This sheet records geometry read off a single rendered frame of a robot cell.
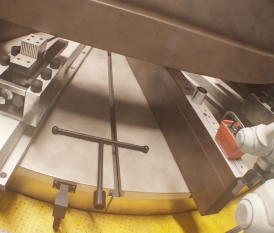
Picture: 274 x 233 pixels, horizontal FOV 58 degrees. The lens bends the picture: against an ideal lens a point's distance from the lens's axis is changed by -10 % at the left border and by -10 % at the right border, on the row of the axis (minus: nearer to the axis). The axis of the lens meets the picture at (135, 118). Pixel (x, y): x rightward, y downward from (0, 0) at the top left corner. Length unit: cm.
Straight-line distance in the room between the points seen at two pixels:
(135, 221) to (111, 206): 21
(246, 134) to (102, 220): 107
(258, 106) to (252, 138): 143
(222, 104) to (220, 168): 136
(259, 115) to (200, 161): 105
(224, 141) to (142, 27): 76
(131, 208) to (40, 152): 68
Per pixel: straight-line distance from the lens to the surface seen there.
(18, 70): 147
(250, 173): 130
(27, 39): 154
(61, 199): 139
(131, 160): 171
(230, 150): 146
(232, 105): 274
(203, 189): 162
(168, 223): 192
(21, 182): 167
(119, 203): 170
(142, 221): 184
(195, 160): 167
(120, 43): 152
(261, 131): 110
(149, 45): 154
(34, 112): 145
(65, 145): 165
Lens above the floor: 148
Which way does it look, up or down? 35 degrees down
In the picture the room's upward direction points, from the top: 24 degrees clockwise
